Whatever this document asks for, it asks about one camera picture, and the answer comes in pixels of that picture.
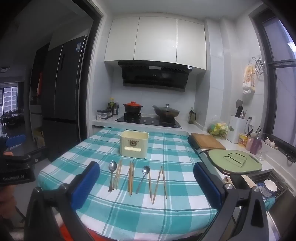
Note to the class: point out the dark framed window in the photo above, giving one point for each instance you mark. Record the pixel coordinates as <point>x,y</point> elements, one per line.
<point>286,92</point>

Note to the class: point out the dark sauce bottle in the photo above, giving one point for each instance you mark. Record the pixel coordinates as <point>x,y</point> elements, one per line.
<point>116,108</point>

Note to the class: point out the yellow printed cup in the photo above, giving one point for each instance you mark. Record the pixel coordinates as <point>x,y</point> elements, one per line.
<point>242,140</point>

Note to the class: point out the wok with glass lid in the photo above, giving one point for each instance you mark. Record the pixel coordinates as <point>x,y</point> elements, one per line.
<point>165,112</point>

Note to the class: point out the kitchen sink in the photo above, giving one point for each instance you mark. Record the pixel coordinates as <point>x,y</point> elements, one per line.
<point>284,204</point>

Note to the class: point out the cream utensil holder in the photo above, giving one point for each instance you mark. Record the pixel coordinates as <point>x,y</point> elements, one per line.
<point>134,141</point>

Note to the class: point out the blue and white bowl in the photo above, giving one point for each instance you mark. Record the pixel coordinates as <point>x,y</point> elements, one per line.
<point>270,185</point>

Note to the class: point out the red hanging cloth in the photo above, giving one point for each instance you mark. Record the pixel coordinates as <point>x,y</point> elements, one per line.
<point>39,84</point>

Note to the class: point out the dark refrigerator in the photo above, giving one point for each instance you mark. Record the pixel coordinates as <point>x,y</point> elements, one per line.
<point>62,92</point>

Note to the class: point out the row of spice jars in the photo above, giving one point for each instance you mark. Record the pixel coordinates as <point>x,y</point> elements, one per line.
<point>104,114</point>

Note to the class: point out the garlic bulbs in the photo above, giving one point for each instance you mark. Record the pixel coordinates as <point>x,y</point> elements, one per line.
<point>271,142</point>

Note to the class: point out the metal spoon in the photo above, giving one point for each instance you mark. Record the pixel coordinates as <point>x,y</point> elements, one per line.
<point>112,166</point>
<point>146,170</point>

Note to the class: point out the hanging printed packet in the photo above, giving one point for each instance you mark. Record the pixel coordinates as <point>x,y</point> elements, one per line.
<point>249,78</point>

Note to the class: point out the pink cup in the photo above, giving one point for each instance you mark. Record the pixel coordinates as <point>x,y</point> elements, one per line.
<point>248,143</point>

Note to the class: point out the wine glass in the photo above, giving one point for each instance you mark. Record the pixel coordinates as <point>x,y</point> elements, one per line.
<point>260,155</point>

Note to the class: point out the plastic bag of sponges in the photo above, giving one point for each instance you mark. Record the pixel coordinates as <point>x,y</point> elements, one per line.
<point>217,128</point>

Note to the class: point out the black spatula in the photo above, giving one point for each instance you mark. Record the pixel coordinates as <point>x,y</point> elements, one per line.
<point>239,103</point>

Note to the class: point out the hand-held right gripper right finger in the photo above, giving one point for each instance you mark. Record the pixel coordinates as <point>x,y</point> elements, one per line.
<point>205,184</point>

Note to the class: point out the yellow-capped oil bottle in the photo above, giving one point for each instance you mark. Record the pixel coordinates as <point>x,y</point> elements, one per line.
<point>111,105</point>

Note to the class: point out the black clay pot red lid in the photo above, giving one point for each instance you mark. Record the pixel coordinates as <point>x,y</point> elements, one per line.
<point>133,108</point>

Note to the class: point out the purple cup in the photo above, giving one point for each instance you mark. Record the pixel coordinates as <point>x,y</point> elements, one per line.
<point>255,146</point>

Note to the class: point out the teal checked tablecloth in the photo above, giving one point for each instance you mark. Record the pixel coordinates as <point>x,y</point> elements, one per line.
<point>175,166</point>

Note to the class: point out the brown water pitcher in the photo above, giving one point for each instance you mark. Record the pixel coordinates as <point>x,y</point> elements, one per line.
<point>191,117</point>

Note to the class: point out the white knife block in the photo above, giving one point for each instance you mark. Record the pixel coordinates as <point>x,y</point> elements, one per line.
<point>235,129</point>

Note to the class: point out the black tray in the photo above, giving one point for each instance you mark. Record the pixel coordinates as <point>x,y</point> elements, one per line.
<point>193,142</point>

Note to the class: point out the black range hood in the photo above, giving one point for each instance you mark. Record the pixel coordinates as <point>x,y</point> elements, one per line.
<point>152,77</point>

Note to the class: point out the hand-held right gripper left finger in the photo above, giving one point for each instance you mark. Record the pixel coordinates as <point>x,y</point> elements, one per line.
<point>86,183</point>

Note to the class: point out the wooden cutting board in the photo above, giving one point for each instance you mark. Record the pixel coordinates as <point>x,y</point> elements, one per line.
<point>205,140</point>

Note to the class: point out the white wall cabinet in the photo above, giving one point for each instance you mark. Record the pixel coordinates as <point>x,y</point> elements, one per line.
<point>157,39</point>

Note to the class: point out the black gas hob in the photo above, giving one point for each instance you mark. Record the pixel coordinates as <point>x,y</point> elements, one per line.
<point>148,120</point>

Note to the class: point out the cardboard box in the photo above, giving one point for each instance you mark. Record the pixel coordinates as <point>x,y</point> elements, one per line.
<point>39,139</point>

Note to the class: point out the hanging metal trivet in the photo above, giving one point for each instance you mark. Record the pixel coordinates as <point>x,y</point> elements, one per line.
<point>259,66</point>

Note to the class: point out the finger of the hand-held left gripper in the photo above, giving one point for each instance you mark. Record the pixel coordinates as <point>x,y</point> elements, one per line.
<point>16,140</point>
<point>25,156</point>

